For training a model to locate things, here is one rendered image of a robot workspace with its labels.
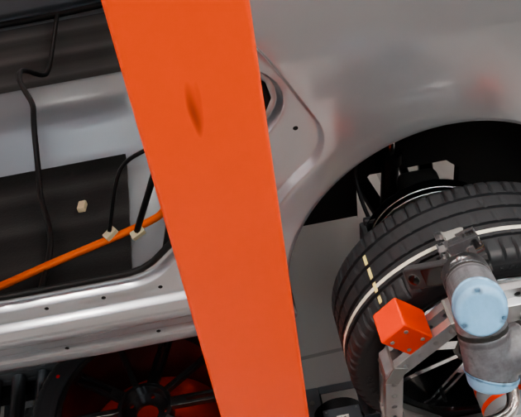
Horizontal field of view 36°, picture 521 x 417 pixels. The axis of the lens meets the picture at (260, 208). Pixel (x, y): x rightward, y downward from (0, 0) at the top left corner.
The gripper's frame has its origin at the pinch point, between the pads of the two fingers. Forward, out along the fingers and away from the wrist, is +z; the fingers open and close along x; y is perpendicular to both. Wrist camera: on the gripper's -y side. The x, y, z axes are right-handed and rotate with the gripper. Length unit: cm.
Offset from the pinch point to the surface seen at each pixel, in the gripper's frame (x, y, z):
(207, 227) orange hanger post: 38, -28, -57
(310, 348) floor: -62, -60, 104
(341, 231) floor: -43, -37, 156
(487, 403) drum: -36.6, -4.7, -6.6
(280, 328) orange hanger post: 14, -28, -44
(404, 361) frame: -19.0, -16.7, -8.4
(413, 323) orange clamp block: -10.0, -11.5, -11.7
